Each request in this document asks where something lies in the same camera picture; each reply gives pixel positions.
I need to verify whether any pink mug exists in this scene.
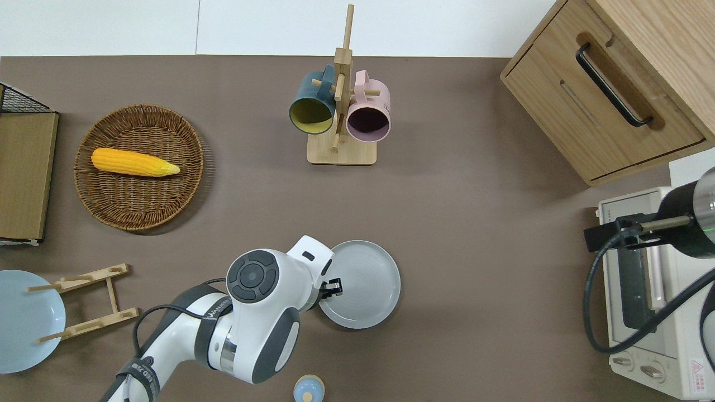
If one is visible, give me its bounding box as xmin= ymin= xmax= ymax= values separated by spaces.
xmin=346 ymin=70 xmax=391 ymax=143

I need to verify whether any yellow corn cob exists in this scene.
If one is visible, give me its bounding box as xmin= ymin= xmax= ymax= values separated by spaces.
xmin=91 ymin=147 xmax=181 ymax=178

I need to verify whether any wooden cabinet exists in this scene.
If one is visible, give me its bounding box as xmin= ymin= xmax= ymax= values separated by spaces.
xmin=500 ymin=0 xmax=715 ymax=186

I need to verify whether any wooden plate rack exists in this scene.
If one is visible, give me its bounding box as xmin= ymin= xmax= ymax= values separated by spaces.
xmin=26 ymin=264 xmax=139 ymax=344

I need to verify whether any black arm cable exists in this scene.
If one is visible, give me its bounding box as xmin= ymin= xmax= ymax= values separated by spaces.
xmin=132 ymin=277 xmax=230 ymax=361
xmin=583 ymin=232 xmax=715 ymax=355

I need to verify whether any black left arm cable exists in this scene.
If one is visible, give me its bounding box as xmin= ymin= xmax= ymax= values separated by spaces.
xmin=132 ymin=277 xmax=230 ymax=361

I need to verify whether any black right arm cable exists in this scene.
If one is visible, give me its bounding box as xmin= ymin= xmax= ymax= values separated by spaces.
xmin=583 ymin=232 xmax=715 ymax=355

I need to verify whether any gray round plate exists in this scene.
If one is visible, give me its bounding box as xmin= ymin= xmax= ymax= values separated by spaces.
xmin=317 ymin=240 xmax=401 ymax=329

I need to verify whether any dark teal mug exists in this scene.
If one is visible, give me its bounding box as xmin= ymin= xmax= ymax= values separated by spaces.
xmin=289 ymin=65 xmax=337 ymax=135

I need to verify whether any brown wicker basket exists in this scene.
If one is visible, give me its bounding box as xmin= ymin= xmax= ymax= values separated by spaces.
xmin=74 ymin=104 xmax=204 ymax=231

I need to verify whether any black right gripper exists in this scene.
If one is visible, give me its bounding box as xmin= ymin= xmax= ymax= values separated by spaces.
xmin=584 ymin=214 xmax=651 ymax=252

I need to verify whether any white toaster oven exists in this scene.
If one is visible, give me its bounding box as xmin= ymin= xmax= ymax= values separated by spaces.
xmin=597 ymin=187 xmax=715 ymax=400

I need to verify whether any black cabinet handle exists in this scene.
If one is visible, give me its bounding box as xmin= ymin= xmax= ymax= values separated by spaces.
xmin=576 ymin=43 xmax=653 ymax=127

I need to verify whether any wooden mug tree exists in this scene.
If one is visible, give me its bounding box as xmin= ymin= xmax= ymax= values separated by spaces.
xmin=307 ymin=4 xmax=382 ymax=166

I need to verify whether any light blue plate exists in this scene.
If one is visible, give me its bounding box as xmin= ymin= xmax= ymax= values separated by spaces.
xmin=0 ymin=270 xmax=66 ymax=374

